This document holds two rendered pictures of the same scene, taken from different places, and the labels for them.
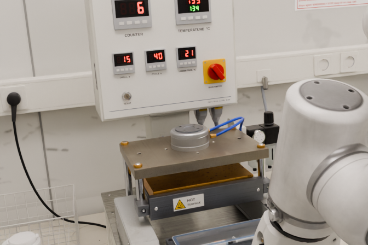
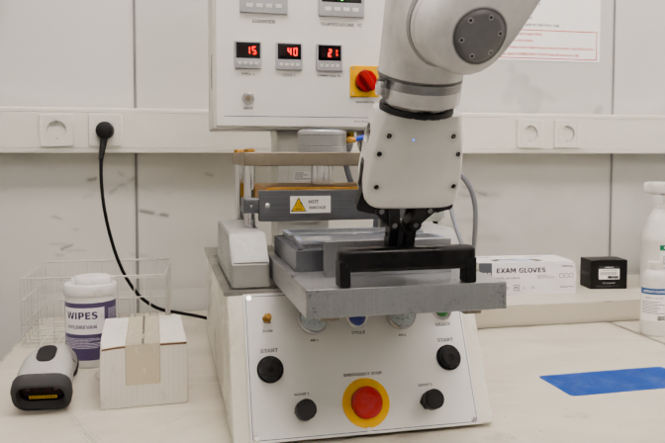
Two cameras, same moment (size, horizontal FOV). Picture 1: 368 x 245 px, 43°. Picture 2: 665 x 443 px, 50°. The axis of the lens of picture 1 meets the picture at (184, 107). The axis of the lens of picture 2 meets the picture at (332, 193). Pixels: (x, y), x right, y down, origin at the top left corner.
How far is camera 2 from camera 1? 39 cm
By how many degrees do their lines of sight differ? 10
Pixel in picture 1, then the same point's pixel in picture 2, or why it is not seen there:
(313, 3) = (518, 51)
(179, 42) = (322, 38)
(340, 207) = (430, 13)
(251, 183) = not seen: hidden behind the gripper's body
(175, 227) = not seen: hidden behind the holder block
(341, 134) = not seen: outside the picture
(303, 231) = (410, 98)
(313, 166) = not seen: outside the picture
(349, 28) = (569, 91)
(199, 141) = (332, 140)
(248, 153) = not seen: hidden behind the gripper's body
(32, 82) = (131, 112)
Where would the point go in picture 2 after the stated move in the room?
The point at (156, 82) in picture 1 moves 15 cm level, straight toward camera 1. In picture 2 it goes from (287, 86) to (283, 76)
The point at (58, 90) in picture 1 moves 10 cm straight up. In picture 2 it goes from (164, 127) to (163, 81)
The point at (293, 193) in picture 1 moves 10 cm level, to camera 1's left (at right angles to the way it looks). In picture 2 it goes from (397, 44) to (290, 45)
